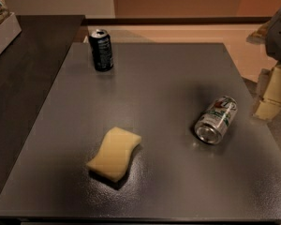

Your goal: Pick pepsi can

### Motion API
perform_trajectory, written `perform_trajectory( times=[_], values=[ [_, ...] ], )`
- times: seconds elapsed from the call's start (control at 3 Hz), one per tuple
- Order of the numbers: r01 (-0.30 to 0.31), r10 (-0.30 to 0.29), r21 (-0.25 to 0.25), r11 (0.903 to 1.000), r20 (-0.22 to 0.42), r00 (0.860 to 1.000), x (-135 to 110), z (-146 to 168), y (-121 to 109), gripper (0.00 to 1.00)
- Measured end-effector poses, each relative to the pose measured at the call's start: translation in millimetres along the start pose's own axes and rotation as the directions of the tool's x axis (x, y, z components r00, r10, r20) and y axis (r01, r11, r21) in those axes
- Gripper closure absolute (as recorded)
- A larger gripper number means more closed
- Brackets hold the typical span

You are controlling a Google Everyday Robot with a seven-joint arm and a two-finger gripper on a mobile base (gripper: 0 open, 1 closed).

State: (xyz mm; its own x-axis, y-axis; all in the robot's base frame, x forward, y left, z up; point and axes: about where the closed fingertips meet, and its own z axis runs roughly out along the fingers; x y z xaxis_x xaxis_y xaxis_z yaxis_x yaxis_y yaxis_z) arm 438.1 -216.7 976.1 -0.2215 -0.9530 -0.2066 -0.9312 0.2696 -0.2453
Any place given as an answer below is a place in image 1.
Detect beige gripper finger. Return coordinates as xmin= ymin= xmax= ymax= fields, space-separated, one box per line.
xmin=253 ymin=62 xmax=281 ymax=121
xmin=246 ymin=22 xmax=270 ymax=44

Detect dark blue pepsi can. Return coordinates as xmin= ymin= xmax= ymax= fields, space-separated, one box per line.
xmin=89 ymin=29 xmax=113 ymax=71

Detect silver 7up can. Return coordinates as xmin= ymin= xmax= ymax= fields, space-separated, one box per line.
xmin=194 ymin=96 xmax=238 ymax=144

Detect yellow sponge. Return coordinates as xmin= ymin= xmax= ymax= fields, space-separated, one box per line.
xmin=86 ymin=127 xmax=141 ymax=183

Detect dark wooden side table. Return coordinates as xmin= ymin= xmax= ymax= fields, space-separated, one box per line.
xmin=0 ymin=15 xmax=84 ymax=193

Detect white box on side table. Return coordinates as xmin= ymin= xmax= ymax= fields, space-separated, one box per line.
xmin=0 ymin=12 xmax=22 ymax=54

